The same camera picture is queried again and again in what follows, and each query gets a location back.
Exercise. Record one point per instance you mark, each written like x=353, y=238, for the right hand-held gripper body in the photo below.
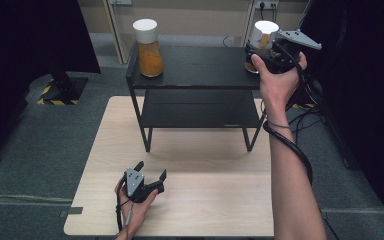
x=283, y=53

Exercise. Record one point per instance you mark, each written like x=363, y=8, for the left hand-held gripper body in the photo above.
x=136, y=186

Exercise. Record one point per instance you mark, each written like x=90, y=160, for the black two-tier shelf rack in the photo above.
x=196, y=66

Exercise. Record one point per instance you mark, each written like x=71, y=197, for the person's left hand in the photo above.
x=135, y=213

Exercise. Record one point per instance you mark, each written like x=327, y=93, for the person's right hand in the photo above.
x=278, y=90

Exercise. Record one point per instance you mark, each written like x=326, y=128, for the grey floor tape strip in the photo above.
x=71, y=211

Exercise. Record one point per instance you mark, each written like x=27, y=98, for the thin wrist band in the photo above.
x=280, y=126

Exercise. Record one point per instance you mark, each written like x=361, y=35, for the dark curtain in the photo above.
x=363, y=83
x=30, y=40

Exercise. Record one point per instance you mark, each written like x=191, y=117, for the full orange powder jar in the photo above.
x=150, y=56

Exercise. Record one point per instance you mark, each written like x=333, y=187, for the stand base with striped tape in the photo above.
x=63, y=90

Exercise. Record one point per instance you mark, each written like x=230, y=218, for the white wall trunking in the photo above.
x=249, y=23

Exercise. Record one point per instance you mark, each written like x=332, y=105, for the white wall socket with plugs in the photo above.
x=266, y=4

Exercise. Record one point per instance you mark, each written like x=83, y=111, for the white door frame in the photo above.
x=115, y=30

